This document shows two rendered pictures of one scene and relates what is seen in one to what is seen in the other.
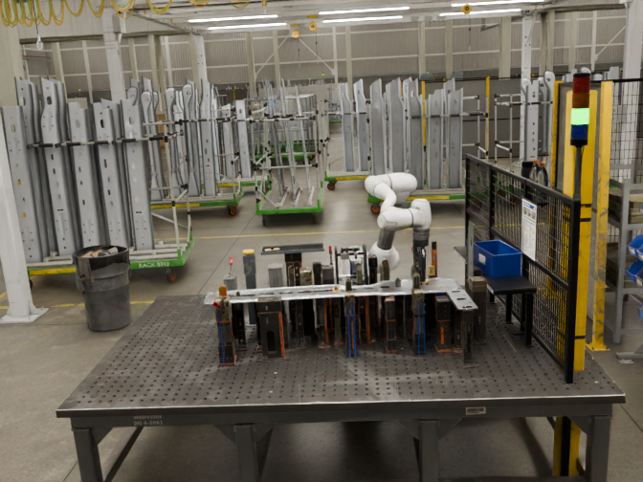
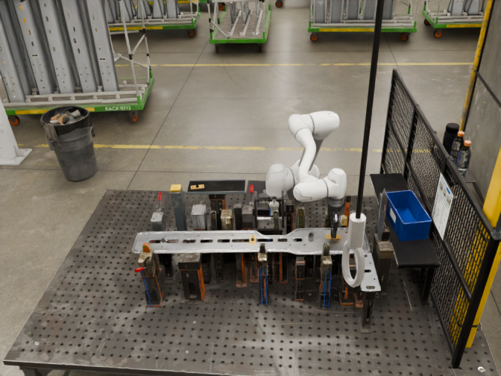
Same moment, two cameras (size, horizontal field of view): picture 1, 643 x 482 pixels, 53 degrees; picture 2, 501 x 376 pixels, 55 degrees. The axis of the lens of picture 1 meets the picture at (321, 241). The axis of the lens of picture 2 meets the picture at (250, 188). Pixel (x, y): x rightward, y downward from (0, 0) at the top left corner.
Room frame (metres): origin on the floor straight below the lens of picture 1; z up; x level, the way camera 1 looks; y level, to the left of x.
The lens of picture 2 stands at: (1.14, -0.22, 2.85)
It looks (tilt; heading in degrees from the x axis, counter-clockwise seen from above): 34 degrees down; 4
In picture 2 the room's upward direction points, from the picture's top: 3 degrees counter-clockwise
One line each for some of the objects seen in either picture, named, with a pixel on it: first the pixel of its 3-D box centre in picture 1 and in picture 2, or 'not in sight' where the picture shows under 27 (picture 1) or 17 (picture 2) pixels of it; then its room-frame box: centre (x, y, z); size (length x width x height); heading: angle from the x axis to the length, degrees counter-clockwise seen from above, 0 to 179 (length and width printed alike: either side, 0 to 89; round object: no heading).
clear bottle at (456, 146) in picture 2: (535, 178); (457, 148); (3.42, -1.17, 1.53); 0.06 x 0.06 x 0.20
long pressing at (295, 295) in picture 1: (332, 291); (249, 241); (3.29, -0.04, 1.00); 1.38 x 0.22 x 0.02; 91
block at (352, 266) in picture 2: (442, 323); (347, 282); (3.12, -0.61, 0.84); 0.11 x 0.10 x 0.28; 1
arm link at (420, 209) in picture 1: (418, 213); (335, 183); (3.31, -0.52, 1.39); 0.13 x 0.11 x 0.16; 110
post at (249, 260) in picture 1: (252, 290); (180, 217); (3.63, 0.43, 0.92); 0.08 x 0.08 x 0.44; 1
